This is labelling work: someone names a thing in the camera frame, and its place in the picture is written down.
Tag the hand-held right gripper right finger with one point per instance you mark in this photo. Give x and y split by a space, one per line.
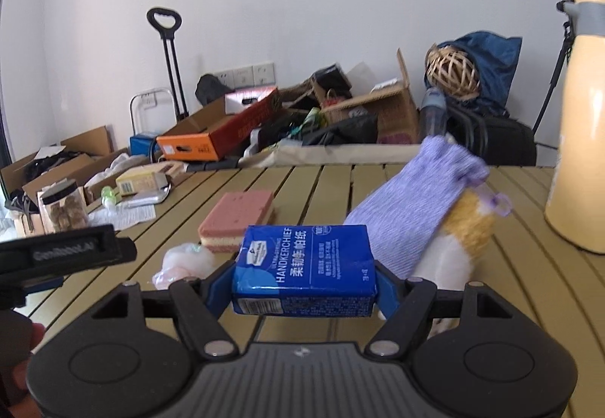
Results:
385 291

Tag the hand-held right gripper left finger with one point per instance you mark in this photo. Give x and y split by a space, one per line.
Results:
215 290

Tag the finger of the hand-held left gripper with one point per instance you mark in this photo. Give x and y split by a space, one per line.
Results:
126 250

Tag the translucent plastic bag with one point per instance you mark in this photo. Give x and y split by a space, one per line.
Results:
184 262

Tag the blue tissue packet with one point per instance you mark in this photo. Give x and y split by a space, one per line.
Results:
302 267

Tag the person's left hand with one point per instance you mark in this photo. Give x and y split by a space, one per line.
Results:
37 336

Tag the white printed paper sheet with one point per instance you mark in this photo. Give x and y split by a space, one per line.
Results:
123 217

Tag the clear snack jar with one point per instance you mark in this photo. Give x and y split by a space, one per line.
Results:
64 210

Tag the green and white bottle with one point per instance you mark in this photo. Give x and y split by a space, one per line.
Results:
109 198

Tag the silver foil pack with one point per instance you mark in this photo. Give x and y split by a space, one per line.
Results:
146 198

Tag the yellow carton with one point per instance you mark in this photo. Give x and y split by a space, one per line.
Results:
137 182

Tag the orange and white plush toy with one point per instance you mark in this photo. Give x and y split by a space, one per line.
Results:
449 262

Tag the pink layered sponge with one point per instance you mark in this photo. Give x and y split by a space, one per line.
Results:
236 215

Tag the white plastic bag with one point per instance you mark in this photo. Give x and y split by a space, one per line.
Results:
118 163

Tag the open flat cardboard box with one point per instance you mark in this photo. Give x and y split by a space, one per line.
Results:
71 163
90 139

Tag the blue box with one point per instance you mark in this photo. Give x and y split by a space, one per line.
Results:
142 145

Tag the orange cardboard box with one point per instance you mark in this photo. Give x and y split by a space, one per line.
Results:
189 146

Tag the white metal rack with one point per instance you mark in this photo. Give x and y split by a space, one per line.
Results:
132 115

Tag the black cloth bag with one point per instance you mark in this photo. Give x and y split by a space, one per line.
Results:
349 130

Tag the large open cardboard box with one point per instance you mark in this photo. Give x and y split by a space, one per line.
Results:
397 115

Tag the grey blue water bottle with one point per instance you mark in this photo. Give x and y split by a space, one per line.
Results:
432 115

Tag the black cloth bundle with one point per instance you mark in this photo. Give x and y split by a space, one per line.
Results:
212 89

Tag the pink and white box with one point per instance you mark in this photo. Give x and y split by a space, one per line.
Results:
246 101

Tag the black suitcase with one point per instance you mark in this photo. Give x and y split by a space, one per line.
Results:
505 139

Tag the woven wicker ball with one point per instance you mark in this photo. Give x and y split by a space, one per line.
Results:
453 71

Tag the cream thermos jug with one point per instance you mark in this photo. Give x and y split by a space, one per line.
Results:
581 139

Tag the blue fabric bag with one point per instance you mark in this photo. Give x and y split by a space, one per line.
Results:
496 63

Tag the black tripod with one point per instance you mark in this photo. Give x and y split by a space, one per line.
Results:
564 7

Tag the white wall socket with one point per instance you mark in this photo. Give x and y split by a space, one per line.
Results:
224 78
244 76
263 74

